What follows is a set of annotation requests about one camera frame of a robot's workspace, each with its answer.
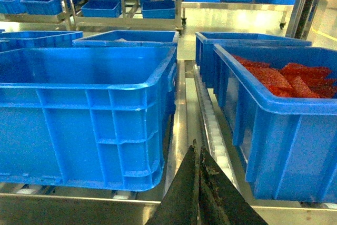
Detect blue crate behind on shelf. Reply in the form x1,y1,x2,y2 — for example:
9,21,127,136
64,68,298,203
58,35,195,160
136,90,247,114
72,30,179,47

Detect blue crate far left shelf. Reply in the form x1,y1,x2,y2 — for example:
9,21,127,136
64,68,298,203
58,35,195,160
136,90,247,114
1,31,83,50

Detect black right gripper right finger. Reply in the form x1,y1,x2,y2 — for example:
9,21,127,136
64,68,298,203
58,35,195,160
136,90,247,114
199,147,267,224

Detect blue crate behind red crate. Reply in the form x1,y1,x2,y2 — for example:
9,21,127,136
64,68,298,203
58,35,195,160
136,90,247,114
195,32,312,89

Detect red bubble wrap packets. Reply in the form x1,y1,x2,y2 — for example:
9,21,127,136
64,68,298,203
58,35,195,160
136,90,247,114
234,55,336,99

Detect steel roller flow shelf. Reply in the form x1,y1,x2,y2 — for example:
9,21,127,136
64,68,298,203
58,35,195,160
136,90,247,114
1,60,336,224

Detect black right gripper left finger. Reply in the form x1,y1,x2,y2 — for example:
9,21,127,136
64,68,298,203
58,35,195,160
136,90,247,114
147,139,200,224

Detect blue crate with red packets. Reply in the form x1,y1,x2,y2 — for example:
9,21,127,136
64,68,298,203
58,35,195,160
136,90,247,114
213,44,336,203

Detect steel background rack cart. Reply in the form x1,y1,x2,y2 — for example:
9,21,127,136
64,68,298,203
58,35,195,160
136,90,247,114
54,0,188,35

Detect blue bin on rack right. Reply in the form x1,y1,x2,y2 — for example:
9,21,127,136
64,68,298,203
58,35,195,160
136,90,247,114
140,0,175,19

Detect blue bin on rack left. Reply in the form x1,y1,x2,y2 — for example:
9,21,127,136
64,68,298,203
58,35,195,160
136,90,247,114
81,0,122,18

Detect blue bin on rack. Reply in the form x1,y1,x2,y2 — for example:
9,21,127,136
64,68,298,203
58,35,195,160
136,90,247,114
81,0,122,18
140,0,175,19

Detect large blue plastic crate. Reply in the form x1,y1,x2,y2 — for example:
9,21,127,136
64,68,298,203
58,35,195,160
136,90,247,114
1,46,177,192

